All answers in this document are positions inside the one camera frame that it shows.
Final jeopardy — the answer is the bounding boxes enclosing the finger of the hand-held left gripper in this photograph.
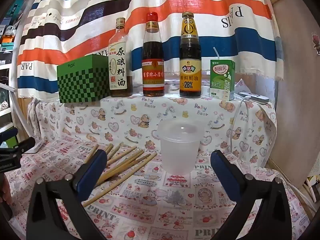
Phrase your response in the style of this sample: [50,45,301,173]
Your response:
[11,137,36,154]
[0,128,18,143]

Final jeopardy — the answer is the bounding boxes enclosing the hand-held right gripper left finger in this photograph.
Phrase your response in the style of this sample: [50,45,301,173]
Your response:
[26,149,108,240]

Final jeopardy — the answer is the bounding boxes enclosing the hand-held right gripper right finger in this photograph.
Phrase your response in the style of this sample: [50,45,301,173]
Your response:
[210,150,293,240]

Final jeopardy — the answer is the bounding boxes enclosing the bunch of wooden chopsticks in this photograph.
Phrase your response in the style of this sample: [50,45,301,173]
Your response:
[82,142,158,208]

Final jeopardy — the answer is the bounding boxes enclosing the translucent plastic cup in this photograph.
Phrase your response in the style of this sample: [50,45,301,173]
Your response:
[156,119,205,175]

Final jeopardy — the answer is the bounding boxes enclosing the person's left hand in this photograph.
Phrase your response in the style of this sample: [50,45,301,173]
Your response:
[0,177,12,204]

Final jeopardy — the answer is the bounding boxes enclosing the bear print cloth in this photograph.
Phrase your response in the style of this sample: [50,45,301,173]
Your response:
[27,96,277,164]

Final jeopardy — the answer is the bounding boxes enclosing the strawberry print cloth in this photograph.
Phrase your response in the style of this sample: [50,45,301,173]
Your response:
[5,137,310,240]

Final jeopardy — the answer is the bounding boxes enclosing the white power strip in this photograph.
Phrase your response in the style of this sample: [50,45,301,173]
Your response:
[239,92,269,104]

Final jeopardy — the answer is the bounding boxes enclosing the green checkered box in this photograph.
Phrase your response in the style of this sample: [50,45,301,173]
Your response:
[57,54,112,103]

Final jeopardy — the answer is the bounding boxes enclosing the shelf with boxes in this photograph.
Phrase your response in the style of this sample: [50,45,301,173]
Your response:
[0,0,18,130]

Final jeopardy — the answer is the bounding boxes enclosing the green milk drink carton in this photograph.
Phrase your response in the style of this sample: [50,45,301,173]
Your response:
[209,59,236,101]

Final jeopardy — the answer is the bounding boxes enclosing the clear cooking wine bottle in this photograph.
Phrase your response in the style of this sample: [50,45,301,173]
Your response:
[108,17,133,97]

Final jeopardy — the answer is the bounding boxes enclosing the yellow cap oyster sauce bottle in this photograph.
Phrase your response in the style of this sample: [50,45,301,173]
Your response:
[179,12,202,98]

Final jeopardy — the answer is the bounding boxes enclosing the red cap sesame oil bottle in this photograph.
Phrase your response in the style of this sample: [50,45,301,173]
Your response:
[142,12,165,97]

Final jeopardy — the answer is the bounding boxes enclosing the striped cloth backdrop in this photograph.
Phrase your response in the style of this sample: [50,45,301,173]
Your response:
[16,0,278,98]

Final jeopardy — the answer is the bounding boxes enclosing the cartoon wall sticker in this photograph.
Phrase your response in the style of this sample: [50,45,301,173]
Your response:
[311,32,320,55]

